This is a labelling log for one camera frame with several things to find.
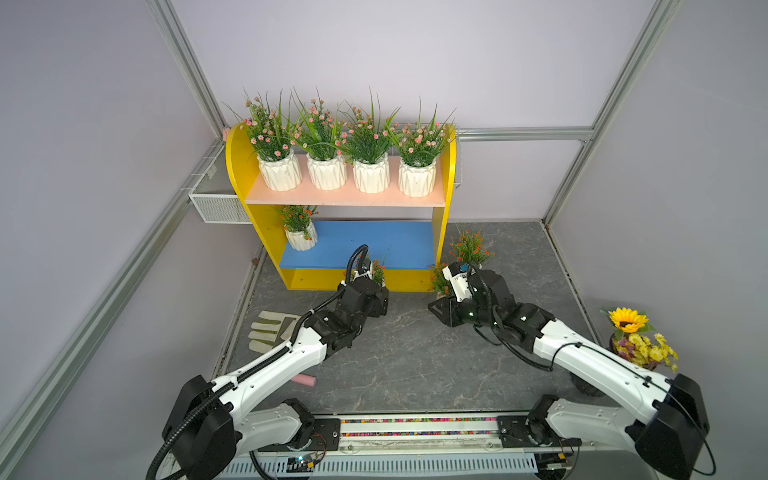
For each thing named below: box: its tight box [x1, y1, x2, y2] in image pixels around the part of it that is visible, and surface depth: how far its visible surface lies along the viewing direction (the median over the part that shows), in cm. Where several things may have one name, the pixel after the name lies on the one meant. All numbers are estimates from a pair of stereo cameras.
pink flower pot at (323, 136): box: [290, 86, 351, 191], surface depth 66 cm
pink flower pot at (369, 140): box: [338, 87, 401, 194], surface depth 68 cm
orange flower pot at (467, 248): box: [449, 230, 496, 269], surface depth 95 cm
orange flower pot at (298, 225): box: [278, 205, 320, 251], surface depth 90 cm
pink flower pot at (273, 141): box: [223, 88, 303, 191], surface depth 69 cm
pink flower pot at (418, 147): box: [385, 96, 457, 198], surface depth 67 cm
